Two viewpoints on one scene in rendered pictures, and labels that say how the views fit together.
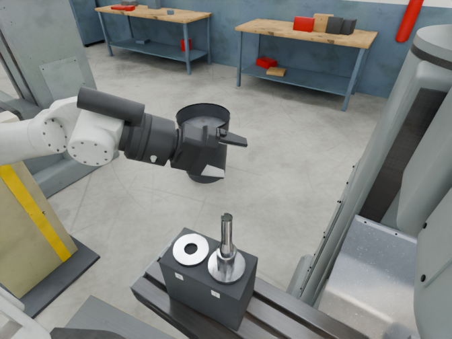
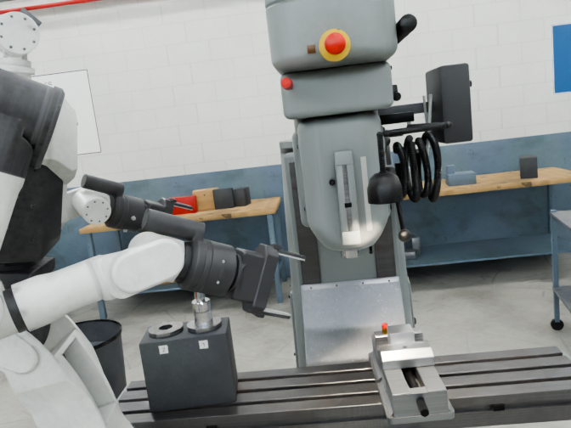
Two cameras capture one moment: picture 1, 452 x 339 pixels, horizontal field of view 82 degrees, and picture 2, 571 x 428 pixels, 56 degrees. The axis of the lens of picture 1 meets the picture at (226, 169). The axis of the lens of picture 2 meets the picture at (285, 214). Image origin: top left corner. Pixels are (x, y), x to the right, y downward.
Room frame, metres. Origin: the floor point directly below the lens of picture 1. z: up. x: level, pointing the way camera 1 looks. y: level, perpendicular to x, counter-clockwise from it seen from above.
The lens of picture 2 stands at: (-0.97, 0.39, 1.63)
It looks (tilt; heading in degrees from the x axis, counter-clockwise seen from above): 10 degrees down; 333
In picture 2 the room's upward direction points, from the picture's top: 7 degrees counter-clockwise
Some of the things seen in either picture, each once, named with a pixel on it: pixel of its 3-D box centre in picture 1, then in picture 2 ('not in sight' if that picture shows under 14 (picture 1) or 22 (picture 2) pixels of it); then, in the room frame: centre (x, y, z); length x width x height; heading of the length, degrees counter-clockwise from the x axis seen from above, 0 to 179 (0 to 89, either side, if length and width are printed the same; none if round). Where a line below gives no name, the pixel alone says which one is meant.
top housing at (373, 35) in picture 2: not in sight; (329, 36); (0.14, -0.35, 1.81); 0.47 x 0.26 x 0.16; 149
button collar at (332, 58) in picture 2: not in sight; (334, 45); (-0.07, -0.22, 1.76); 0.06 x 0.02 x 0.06; 59
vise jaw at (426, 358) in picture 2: not in sight; (405, 355); (0.03, -0.40, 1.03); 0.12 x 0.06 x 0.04; 61
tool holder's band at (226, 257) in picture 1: (226, 251); (200, 301); (0.34, 0.00, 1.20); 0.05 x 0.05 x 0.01
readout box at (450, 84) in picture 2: not in sight; (449, 104); (0.21, -0.78, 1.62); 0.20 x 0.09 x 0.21; 149
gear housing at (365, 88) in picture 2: not in sight; (335, 93); (0.17, -0.36, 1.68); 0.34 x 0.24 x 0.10; 149
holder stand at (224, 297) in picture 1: (210, 276); (190, 360); (0.36, 0.04, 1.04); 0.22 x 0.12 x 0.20; 64
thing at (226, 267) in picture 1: (226, 258); (202, 312); (0.34, 0.00, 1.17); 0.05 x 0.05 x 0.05
